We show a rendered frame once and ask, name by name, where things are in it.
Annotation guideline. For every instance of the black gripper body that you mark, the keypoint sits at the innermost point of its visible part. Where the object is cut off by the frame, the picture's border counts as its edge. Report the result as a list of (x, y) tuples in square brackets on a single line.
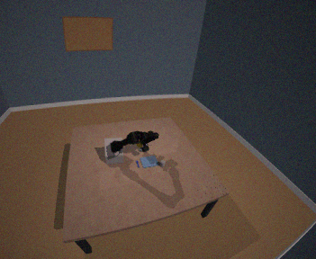
[(145, 148)]

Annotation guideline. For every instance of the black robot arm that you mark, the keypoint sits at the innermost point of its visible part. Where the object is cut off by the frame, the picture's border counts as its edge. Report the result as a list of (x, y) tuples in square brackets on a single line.
[(133, 139)]

